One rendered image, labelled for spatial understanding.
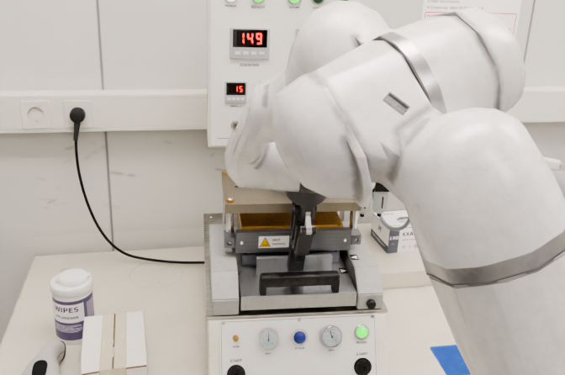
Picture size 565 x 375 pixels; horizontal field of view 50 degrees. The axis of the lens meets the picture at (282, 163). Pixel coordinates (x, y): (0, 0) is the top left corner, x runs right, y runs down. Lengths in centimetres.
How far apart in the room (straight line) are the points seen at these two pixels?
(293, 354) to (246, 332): 10
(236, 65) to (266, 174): 50
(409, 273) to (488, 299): 120
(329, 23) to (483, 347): 30
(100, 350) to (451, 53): 96
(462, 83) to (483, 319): 18
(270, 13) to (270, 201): 39
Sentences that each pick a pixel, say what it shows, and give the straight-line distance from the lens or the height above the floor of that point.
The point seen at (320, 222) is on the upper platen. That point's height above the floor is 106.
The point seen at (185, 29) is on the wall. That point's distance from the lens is 163.
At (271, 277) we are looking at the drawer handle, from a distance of 114.
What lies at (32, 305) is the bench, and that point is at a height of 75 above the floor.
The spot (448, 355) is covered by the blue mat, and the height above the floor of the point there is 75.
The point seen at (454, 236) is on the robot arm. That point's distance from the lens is 43.
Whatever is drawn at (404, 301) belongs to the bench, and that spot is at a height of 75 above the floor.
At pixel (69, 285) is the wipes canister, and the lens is 138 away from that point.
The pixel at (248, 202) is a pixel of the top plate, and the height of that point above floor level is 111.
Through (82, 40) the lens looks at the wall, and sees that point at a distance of 164.
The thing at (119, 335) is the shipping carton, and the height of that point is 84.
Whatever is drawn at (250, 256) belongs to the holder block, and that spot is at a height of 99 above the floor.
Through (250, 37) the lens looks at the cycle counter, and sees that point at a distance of 130.
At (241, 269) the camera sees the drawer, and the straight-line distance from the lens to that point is 123.
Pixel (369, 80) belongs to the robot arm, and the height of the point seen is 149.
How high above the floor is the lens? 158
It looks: 20 degrees down
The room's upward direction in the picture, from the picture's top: 2 degrees clockwise
